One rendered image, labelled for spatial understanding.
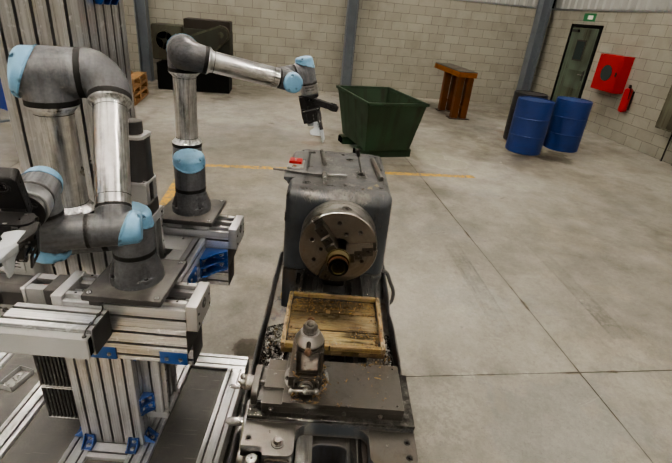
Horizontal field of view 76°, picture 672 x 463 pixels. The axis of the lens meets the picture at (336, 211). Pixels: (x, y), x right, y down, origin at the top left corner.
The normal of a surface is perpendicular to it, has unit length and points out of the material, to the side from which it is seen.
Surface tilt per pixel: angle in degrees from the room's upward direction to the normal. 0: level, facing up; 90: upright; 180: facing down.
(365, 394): 0
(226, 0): 90
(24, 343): 90
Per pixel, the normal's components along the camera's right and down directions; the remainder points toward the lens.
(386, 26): 0.11, 0.43
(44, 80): 0.34, 0.43
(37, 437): 0.09, -0.90
